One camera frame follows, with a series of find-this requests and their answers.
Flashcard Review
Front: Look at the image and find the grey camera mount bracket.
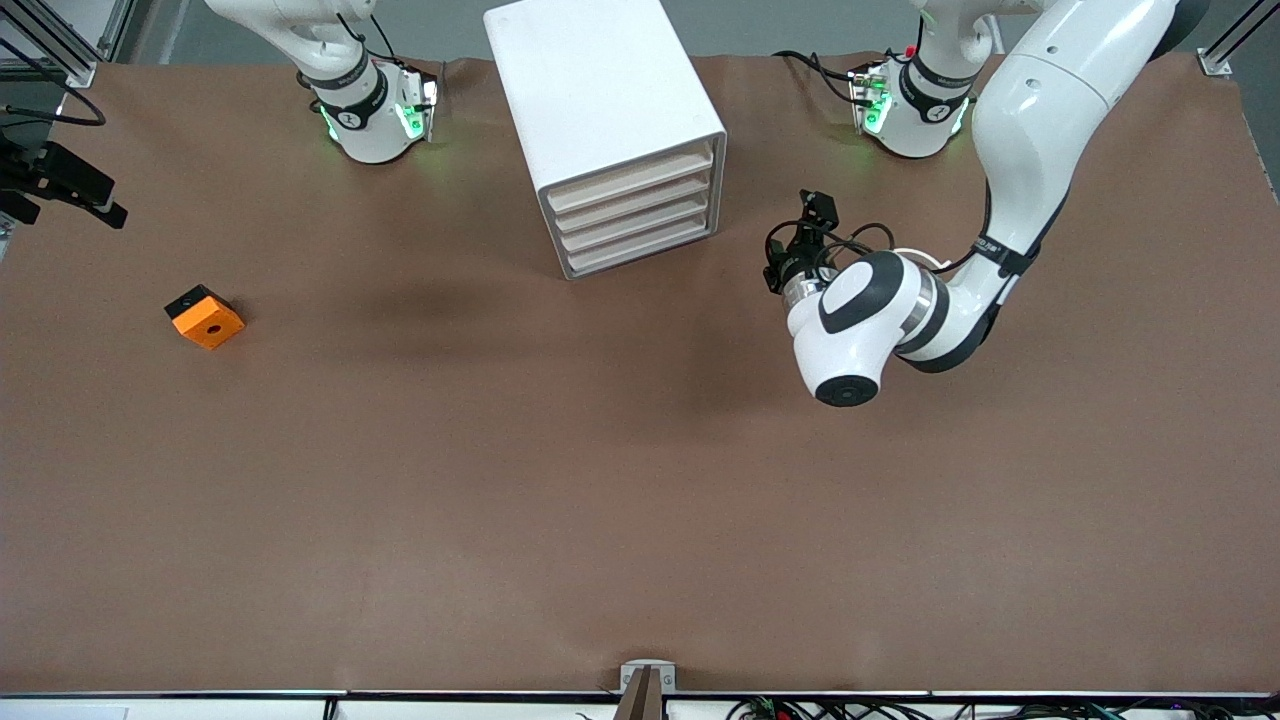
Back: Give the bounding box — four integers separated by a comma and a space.
620, 660, 678, 720

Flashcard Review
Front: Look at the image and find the white drawer cabinet housing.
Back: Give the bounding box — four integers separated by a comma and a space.
483, 0, 728, 281

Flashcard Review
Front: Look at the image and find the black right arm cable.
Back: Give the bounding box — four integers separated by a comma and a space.
0, 88, 107, 128

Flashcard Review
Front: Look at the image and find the white plastic drawer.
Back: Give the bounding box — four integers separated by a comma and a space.
560, 195, 717, 256
566, 215, 719, 279
545, 143, 715, 213
552, 170, 716, 234

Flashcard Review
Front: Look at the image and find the black base power cable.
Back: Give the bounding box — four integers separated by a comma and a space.
773, 50, 866, 106

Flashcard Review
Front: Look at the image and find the cable bundle under table edge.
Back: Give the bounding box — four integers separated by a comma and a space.
730, 697, 1241, 720

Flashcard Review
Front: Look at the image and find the orange black button box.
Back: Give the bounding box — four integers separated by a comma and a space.
164, 284, 246, 351

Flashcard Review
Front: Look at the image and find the aluminium frame post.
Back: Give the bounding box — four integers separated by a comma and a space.
0, 0, 136, 89
1197, 0, 1280, 78

